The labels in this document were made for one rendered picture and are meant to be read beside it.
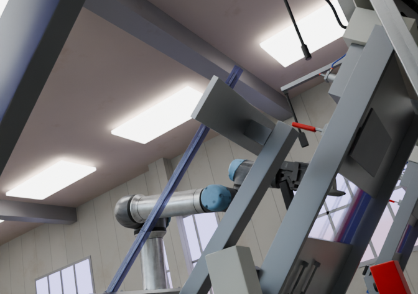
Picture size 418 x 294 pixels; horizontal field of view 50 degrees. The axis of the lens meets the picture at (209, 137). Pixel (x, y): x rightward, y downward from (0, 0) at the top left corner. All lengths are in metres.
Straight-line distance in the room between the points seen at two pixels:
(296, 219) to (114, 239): 6.59
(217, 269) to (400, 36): 0.62
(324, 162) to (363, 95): 0.17
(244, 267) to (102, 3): 2.88
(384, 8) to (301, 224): 0.50
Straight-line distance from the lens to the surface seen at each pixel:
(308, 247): 1.21
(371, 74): 1.05
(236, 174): 1.41
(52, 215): 7.90
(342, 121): 1.03
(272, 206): 5.91
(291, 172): 1.36
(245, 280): 0.73
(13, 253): 9.56
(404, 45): 1.03
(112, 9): 3.49
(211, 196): 1.27
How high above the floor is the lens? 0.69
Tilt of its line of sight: 23 degrees up
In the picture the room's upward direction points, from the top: 15 degrees counter-clockwise
